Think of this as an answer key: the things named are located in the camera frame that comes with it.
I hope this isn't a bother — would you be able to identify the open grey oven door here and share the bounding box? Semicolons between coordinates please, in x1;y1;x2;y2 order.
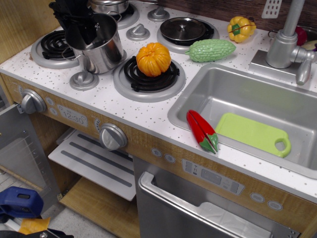
0;105;60;214

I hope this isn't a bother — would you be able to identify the front right stove burner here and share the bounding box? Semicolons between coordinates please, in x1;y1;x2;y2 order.
113;56;186;103

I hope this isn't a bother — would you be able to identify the stove burner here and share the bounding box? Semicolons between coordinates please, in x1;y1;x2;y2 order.
113;56;186;103
111;3;140;30
31;30;79;69
157;19;219;54

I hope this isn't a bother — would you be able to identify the blue clamp tool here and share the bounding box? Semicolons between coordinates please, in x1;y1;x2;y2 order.
0;186;44;223

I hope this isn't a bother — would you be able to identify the silver oven dial left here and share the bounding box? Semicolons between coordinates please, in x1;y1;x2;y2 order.
21;89;47;114

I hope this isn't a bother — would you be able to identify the back left stove burner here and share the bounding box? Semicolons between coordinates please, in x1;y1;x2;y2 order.
111;3;140;30

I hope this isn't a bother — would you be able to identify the white oven rack shelf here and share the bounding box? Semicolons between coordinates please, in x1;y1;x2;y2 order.
49;130;136;201

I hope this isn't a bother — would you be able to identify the grey toy sink basin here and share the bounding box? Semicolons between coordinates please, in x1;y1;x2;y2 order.
168;63;317;179

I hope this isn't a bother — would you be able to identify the yellow tape piece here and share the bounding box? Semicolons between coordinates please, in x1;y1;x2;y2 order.
18;217;51;235

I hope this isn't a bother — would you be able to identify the silver toy faucet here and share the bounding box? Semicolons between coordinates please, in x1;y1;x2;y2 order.
249;0;317;86

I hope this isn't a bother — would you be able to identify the back right stove burner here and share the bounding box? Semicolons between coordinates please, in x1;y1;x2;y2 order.
157;19;219;54

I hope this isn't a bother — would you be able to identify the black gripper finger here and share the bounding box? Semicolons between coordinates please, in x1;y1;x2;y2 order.
74;0;98;45
49;0;79;29

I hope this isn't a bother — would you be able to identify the green toy cutting board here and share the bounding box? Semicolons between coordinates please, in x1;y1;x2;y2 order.
215;113;292;158

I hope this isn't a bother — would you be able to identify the white slotted spatula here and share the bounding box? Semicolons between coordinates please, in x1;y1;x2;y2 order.
262;0;282;19

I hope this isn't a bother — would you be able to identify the grey stovetop knob front left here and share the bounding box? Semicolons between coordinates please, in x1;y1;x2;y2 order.
69;70;99;91

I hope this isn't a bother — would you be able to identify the silver oven dial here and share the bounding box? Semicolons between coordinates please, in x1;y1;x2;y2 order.
99;123;128;151
21;89;47;114

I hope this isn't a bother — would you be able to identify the silver oven dial right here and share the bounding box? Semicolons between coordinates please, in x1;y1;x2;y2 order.
99;123;128;151

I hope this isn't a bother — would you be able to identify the green toy bitter gourd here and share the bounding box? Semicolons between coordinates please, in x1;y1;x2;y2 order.
185;39;236;62

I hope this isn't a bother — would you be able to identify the orange toy pumpkin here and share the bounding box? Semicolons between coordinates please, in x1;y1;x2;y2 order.
136;42;171;77

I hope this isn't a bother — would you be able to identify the grey stovetop knob back middle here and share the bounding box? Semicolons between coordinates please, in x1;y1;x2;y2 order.
126;24;151;42

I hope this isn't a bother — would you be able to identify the grey stovetop knob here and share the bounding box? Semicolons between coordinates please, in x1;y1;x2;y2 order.
148;6;170;22
69;70;99;91
126;24;151;42

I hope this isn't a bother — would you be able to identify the small steel pot at back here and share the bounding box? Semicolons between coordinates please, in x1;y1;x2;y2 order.
88;0;129;15

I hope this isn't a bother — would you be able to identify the tall steel toy pot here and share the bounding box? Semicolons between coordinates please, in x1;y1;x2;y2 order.
65;13;125;74

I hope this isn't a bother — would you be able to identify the red toy chili pepper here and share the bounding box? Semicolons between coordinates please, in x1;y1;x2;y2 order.
186;110;218;154

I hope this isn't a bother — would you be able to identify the front left stove burner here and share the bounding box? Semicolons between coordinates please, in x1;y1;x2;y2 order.
31;30;79;69

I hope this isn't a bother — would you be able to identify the yellow toy bell pepper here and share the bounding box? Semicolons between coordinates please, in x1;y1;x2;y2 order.
227;16;256;43

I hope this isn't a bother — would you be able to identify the dark steel pot lid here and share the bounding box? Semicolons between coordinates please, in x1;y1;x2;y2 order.
160;17;207;41

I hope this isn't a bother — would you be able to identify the silver dishwasher door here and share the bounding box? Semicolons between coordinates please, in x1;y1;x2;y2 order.
133;158;301;238

